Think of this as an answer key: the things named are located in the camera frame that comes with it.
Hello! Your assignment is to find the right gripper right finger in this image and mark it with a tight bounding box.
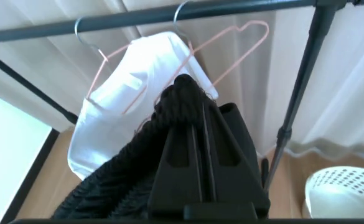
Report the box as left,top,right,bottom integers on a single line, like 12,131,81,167
202,100,272,218

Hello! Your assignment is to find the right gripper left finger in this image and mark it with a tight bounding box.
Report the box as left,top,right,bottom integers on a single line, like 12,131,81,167
146,123,203,218

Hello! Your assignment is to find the black garment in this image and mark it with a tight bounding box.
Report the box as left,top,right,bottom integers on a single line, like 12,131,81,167
50,73,262,220

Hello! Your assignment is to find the white printed t-shirt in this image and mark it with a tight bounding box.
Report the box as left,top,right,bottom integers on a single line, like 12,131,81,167
67,30,219,181

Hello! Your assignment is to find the pink clothes hanger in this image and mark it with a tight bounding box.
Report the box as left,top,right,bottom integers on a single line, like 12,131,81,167
74,17,148,115
152,0,270,105

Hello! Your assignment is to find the white laundry basket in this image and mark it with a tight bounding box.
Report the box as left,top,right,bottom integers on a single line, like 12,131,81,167
302,166,364,219

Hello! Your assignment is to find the black clothes rack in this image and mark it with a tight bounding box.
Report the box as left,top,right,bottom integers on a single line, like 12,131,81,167
0,0,364,194

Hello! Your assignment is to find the beige curtain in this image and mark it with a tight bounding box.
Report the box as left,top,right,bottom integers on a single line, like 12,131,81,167
0,0,364,161

